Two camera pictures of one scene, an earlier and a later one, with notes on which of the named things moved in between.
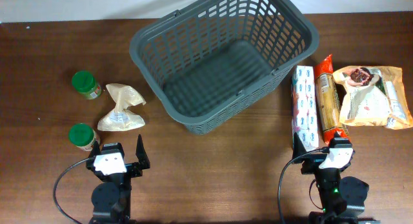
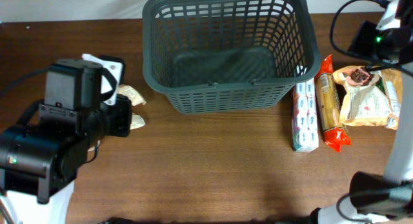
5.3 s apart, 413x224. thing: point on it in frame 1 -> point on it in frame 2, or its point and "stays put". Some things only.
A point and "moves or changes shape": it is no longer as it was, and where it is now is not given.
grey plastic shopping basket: [216, 58] moves or changes shape
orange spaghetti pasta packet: [328, 99] stays put
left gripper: [143, 159] -> [123, 118]
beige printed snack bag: [373, 96] stays put
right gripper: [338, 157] -> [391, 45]
